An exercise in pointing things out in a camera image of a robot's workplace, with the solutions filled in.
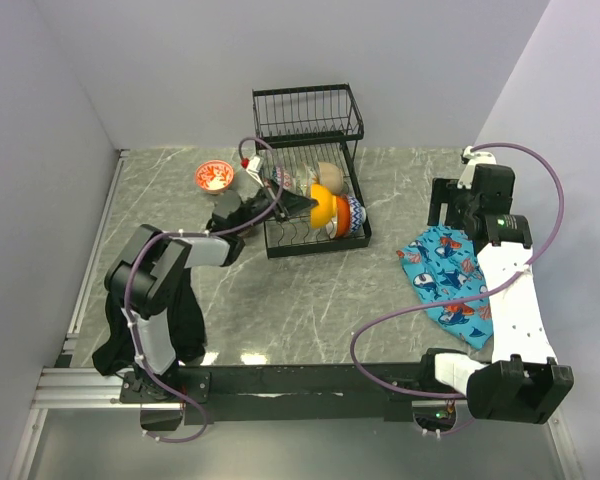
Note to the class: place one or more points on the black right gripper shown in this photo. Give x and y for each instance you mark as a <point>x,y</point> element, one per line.
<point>445,191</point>

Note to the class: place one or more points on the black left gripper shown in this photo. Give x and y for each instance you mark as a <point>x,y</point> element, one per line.
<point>288,200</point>

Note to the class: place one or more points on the cream floral seahorse bowl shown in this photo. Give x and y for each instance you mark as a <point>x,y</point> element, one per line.
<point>305,177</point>

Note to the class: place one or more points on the blue triangle pattern bowl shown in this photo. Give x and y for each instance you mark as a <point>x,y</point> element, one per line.
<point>284,178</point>

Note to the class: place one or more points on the orange bowl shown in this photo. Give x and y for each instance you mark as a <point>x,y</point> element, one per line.
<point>324,209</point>

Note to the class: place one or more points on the beige bowl white inside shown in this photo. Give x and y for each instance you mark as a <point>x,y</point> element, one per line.
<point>331,177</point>

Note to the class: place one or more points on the white pinkish bowl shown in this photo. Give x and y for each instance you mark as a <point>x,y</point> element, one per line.
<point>339,225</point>

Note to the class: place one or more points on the red pattern blue zigzag bowl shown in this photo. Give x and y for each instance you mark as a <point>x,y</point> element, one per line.
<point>357,214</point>

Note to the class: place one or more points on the red floral bowl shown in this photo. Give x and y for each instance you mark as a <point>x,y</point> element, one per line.
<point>214,176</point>

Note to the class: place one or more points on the grey leaf pattern bowl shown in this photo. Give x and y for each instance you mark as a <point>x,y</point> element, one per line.
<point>247,230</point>

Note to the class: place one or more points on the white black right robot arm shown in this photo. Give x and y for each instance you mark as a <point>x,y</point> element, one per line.
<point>524,382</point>

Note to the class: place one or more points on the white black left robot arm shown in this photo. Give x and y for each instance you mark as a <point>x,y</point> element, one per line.
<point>154,319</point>

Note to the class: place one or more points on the black two-tier dish rack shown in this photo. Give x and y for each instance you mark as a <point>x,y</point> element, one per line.
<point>304,126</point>

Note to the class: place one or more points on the blue shark print cloth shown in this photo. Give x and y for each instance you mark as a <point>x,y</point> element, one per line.
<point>441,266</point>

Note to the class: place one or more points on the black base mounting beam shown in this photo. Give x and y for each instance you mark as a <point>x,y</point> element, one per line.
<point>402,385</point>

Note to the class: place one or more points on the black cloth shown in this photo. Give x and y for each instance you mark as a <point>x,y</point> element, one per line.
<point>186,329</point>

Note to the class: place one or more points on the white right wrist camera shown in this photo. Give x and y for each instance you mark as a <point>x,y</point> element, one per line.
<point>471,160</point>

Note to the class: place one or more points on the aluminium frame rail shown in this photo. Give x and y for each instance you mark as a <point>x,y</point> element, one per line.
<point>86,388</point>

